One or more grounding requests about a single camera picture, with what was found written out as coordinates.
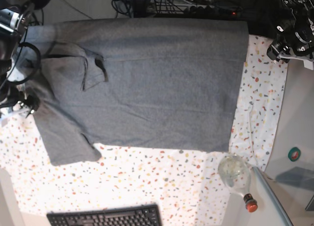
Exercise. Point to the grey t-shirt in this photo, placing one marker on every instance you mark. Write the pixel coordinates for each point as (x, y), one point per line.
(166, 83)

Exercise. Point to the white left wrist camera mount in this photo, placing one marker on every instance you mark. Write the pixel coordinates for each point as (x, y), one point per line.
(287, 55)

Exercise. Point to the terrazzo patterned tablecloth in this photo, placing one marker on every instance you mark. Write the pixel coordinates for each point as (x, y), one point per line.
(184, 184)

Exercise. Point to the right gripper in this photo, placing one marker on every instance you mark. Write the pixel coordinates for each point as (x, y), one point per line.
(18, 97)

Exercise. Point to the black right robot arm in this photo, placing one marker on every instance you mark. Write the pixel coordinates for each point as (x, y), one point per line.
(15, 17)

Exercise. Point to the green tape roll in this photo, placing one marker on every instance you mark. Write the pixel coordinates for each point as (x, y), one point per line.
(294, 154)

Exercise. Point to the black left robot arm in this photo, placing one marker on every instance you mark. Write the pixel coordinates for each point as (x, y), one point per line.
(293, 21)

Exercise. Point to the clear glass bottle red cap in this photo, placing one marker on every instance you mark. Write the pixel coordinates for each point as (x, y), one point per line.
(236, 176)

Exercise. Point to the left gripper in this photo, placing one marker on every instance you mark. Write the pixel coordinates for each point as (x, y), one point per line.
(281, 50)

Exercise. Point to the black computer keyboard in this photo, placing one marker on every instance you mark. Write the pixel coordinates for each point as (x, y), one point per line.
(146, 215)

